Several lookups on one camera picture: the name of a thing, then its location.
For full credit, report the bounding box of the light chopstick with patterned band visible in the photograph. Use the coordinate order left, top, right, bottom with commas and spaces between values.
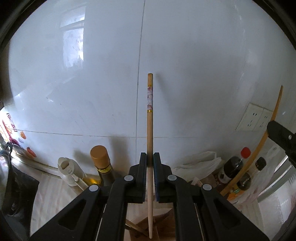
147, 73, 154, 239

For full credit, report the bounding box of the black glass stove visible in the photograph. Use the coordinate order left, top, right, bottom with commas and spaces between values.
0, 162, 40, 217

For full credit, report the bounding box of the black cap bottle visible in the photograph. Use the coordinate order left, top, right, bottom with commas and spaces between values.
238, 157, 266, 190

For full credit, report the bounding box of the cream round utensil holder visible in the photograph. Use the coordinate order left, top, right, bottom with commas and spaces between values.
125, 204, 176, 241

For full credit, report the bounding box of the red cap dark bottle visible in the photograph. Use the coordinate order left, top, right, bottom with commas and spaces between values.
218, 147, 251, 184

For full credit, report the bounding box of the red seal wall sticker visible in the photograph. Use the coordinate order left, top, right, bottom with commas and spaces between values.
7, 113, 18, 131

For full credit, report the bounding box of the clear plastic bag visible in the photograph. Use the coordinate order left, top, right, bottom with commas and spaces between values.
240, 146, 281, 205

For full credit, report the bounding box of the window with metal frame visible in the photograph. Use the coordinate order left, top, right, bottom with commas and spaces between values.
254, 160, 296, 232

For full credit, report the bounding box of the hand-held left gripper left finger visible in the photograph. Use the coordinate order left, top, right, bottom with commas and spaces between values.
29, 152, 148, 241

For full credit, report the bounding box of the glass oil dispenser bottle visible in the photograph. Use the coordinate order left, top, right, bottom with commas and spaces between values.
58, 157, 89, 191

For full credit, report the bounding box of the light wooden chopstick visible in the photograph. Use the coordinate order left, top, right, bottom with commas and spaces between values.
221, 85, 284, 196

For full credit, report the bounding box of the dark sauce bottle red label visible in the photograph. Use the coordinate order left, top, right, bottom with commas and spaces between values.
90, 146, 116, 187

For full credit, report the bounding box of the white plastic bag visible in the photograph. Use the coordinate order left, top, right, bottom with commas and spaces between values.
173, 151, 222, 183

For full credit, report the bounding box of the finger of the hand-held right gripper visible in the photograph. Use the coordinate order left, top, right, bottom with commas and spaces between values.
266, 120, 296, 166

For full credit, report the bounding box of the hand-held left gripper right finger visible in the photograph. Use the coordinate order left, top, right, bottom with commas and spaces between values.
153, 152, 270, 241

